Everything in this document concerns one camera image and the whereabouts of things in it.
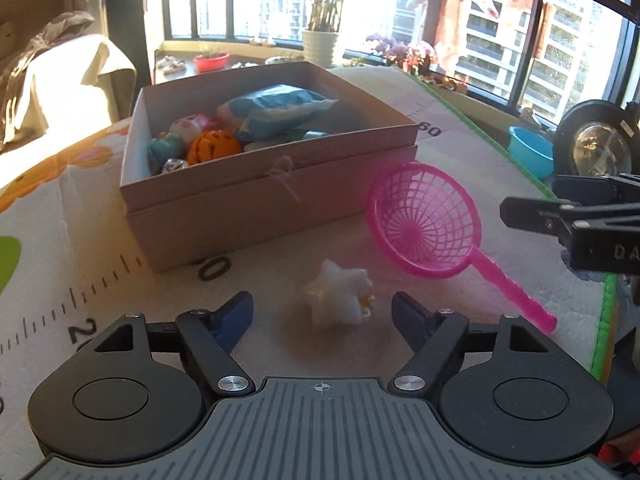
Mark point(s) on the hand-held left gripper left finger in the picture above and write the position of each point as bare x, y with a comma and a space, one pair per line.
232, 317

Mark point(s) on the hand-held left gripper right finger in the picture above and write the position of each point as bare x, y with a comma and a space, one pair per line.
412, 317

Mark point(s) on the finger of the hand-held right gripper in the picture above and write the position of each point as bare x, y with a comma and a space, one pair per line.
540, 212
595, 186

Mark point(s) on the white star toy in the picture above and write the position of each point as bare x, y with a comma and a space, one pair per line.
337, 295

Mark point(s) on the pink plastic strainer scoop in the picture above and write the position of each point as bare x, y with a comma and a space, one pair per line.
425, 220

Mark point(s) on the brown cardboard box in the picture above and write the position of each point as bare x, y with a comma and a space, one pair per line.
225, 210

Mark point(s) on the orange plastic toy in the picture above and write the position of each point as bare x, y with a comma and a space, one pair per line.
215, 146

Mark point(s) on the teal bird toy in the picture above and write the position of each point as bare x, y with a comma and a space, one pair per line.
164, 149

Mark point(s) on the pink pig toy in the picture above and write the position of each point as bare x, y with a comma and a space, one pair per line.
192, 125

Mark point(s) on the blue cotton pad packet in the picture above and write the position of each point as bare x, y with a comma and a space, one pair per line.
280, 110

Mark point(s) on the blue basin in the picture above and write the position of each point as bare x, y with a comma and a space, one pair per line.
530, 152

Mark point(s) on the small silver patterned toy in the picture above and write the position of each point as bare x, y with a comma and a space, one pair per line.
174, 166

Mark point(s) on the hanging orange clothing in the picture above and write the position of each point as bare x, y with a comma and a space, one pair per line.
450, 10

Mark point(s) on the pink flowering plants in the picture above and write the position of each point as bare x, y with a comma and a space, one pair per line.
405, 52

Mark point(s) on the red basin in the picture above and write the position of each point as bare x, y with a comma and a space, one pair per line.
211, 62

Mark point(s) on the pair of slippers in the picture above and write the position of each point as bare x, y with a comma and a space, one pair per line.
171, 65

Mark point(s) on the white plant pot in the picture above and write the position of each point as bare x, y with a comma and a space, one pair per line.
321, 50

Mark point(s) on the beige crumpled blanket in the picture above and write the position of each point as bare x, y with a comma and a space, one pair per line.
30, 70

